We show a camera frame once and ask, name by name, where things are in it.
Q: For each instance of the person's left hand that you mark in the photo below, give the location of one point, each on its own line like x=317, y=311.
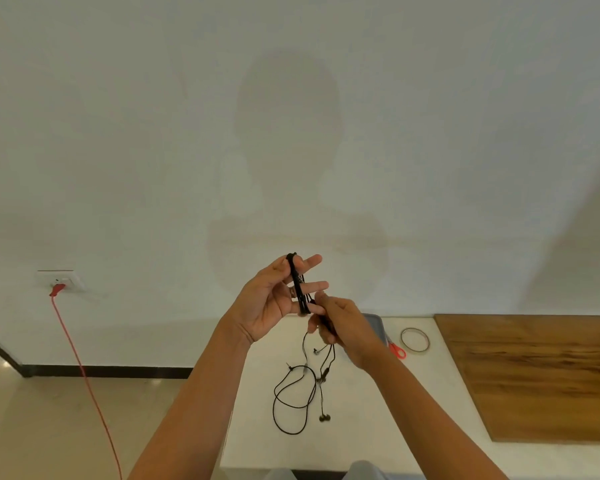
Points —
x=262, y=302

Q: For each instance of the person's right hand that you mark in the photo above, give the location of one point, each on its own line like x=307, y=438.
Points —
x=352, y=329

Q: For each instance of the person's right thumb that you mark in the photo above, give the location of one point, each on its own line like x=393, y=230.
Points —
x=322, y=299

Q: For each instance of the person's left middle finger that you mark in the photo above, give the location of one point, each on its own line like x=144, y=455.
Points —
x=317, y=286

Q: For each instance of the person's left thumb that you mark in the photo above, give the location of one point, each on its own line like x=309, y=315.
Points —
x=279, y=266

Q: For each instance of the person's left forearm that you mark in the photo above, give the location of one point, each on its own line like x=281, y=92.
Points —
x=200, y=404

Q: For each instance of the person's right forearm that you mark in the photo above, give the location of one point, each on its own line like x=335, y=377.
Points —
x=420, y=419

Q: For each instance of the grey pouch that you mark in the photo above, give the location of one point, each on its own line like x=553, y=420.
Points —
x=377, y=324

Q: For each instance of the clear tape roll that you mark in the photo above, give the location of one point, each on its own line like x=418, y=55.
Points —
x=406, y=334

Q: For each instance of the person's grey clothing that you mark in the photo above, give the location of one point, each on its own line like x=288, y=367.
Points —
x=370, y=470

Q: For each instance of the brown wooden board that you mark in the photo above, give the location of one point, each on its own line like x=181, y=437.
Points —
x=545, y=374

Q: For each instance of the white wall socket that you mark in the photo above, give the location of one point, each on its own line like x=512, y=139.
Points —
x=62, y=279

